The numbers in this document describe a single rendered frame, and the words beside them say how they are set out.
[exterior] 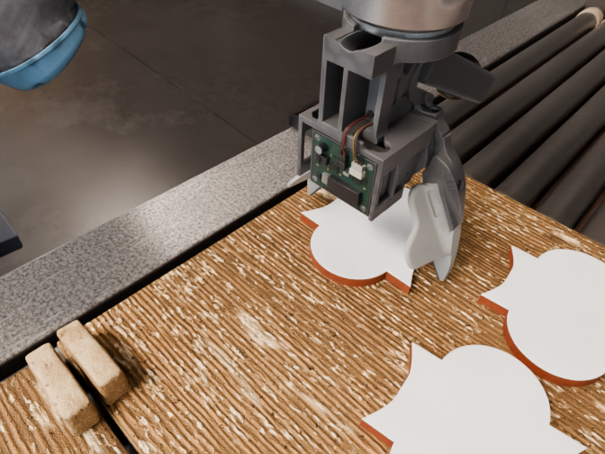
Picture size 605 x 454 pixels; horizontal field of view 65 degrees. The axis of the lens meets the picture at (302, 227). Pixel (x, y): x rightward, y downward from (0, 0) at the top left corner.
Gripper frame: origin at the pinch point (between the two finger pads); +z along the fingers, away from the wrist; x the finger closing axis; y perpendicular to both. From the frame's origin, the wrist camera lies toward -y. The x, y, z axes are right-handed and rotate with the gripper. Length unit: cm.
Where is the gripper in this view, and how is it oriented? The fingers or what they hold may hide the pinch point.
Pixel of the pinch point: (375, 230)
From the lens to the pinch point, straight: 43.9
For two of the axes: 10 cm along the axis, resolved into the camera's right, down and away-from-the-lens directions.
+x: 7.2, 5.1, -4.7
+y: -6.9, 5.0, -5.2
